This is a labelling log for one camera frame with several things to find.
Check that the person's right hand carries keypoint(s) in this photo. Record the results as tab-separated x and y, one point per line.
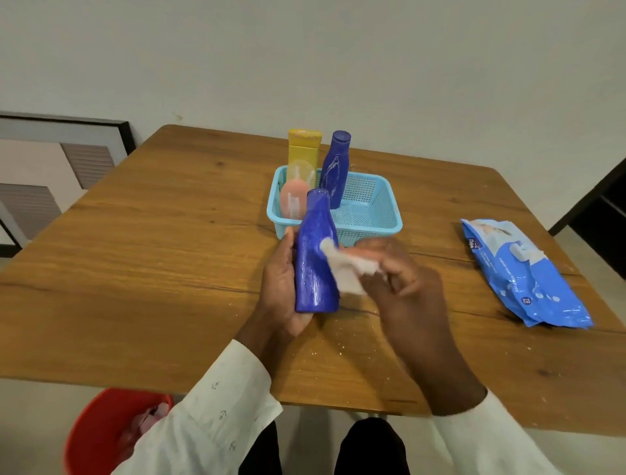
415	308

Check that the person's left hand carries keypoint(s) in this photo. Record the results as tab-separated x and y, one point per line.
278	288

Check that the person's left thumb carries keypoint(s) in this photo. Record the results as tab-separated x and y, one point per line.
288	249

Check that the person's right fingers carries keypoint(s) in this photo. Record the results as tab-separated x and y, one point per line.
398	266

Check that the large blue plastic bottle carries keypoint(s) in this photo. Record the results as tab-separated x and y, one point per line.
315	264

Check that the white wet wipe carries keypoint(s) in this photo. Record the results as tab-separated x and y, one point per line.
349	271

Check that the person's left forearm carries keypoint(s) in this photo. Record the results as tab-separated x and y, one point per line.
215	416

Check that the person's right forearm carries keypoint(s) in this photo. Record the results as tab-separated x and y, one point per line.
469	416

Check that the pink bottle with clear cap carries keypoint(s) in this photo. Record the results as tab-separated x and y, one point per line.
294	198

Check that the light blue plastic basket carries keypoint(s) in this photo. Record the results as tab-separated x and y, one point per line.
371	210

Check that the small blue plastic bottle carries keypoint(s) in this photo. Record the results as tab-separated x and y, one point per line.
335	171

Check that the yellow plastic bottle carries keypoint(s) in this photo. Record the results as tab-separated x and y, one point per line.
304	147

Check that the blue wet wipes packet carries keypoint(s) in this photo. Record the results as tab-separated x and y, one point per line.
526	274

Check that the person's black trousers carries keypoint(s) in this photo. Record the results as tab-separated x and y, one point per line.
371	450

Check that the pink waste in bucket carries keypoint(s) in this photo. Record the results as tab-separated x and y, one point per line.
144	423

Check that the black framed picture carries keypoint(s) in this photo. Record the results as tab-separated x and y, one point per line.
49	166

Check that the red plastic bucket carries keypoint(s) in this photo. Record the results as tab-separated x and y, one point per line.
95	430

